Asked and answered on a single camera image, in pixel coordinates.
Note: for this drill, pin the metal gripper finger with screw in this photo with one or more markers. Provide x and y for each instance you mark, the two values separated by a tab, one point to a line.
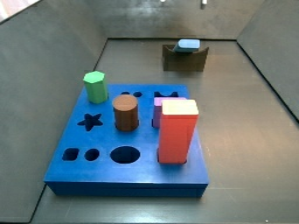
203	3

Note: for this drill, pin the black regrasp fixture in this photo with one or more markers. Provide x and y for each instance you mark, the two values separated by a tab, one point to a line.
183	61

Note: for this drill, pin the brown cylinder peg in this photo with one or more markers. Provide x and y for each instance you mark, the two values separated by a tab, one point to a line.
126	112

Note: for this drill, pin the light blue square-circle object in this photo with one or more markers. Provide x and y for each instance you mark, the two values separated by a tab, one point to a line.
187	46

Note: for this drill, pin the purple square peg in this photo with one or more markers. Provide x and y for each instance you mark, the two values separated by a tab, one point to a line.
158	109

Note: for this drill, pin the green hexagonal peg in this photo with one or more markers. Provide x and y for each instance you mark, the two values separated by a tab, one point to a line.
97	87

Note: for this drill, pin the red rectangular block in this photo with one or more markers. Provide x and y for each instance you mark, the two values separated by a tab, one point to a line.
178	121

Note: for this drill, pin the blue shape-sorter base block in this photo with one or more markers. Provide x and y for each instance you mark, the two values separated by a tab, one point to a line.
101	161

